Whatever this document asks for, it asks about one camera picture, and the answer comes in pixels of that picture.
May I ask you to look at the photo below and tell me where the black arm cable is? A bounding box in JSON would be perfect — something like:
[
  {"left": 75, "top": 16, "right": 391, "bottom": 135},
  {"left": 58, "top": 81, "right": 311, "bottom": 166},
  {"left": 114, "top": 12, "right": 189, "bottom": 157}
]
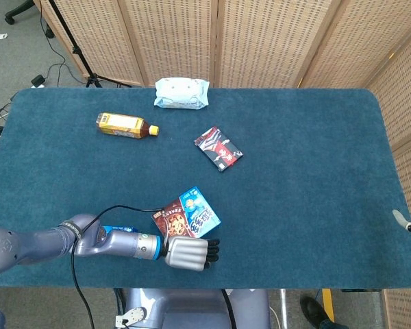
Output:
[{"left": 70, "top": 204, "right": 169, "bottom": 329}]

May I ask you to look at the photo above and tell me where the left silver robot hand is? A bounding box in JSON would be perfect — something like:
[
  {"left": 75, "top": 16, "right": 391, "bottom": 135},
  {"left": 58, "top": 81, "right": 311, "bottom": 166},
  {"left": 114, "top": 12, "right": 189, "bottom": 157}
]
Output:
[{"left": 164, "top": 236, "right": 221, "bottom": 272}]

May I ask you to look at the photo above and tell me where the black office chair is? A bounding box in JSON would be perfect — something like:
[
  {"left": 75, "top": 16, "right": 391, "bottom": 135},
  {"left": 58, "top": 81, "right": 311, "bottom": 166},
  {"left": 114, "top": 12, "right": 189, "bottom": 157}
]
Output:
[{"left": 5, "top": 0, "right": 55, "bottom": 38}]

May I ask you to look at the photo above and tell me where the light blue wet wipes pack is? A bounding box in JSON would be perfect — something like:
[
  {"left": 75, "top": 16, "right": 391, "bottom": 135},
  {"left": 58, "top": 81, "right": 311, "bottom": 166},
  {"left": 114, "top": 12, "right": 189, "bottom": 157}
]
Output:
[{"left": 153, "top": 77, "right": 210, "bottom": 110}]

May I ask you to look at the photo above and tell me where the blue chocolate chip cookie box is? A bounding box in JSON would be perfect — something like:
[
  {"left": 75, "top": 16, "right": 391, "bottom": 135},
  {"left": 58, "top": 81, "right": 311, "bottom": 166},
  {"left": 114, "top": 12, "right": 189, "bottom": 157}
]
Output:
[{"left": 151, "top": 186, "right": 222, "bottom": 239}]

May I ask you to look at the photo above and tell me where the red black snack packet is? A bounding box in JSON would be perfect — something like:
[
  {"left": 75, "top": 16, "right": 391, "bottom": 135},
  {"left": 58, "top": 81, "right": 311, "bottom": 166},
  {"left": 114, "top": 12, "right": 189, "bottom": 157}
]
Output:
[{"left": 193, "top": 126, "right": 244, "bottom": 173}]

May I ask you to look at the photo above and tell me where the woven wooden folding screen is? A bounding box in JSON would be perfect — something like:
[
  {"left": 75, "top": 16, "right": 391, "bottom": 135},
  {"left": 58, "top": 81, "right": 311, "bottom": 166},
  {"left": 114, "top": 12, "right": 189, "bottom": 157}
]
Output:
[{"left": 34, "top": 0, "right": 411, "bottom": 329}]

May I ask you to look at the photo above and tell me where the yellow label tea bottle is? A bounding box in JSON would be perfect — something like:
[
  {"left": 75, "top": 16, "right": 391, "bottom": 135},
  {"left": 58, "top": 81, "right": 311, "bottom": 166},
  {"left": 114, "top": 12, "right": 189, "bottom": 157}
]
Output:
[{"left": 95, "top": 112, "right": 160, "bottom": 139}]

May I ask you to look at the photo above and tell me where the grey robot torso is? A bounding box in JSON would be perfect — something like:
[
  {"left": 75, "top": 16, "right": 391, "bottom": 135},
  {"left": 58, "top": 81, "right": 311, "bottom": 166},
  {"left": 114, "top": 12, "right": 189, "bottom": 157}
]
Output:
[{"left": 114, "top": 287, "right": 271, "bottom": 329}]

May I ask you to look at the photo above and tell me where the black shoe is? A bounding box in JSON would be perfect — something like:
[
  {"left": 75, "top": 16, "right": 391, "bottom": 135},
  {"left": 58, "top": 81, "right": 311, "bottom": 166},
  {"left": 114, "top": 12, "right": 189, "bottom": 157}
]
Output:
[{"left": 299, "top": 295, "right": 329, "bottom": 328}]

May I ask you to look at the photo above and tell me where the blue carpet table cover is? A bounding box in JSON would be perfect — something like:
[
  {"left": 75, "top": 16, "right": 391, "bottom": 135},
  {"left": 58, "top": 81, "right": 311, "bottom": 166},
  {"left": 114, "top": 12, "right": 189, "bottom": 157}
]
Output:
[{"left": 0, "top": 87, "right": 411, "bottom": 289}]

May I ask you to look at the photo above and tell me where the white table leg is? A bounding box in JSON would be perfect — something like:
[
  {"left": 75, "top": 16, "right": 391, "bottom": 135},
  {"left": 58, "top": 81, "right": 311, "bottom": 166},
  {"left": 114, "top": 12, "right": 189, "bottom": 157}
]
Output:
[{"left": 279, "top": 289, "right": 288, "bottom": 329}]

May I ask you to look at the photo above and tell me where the blue Oreo cookie pack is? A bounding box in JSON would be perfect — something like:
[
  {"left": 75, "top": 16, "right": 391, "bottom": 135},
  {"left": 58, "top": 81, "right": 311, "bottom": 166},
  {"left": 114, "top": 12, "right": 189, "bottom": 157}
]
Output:
[{"left": 101, "top": 225, "right": 140, "bottom": 237}]

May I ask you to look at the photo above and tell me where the black tripod stand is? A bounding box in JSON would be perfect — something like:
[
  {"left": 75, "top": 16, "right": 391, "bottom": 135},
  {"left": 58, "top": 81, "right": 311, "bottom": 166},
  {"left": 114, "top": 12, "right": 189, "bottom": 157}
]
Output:
[{"left": 47, "top": 0, "right": 133, "bottom": 89}]

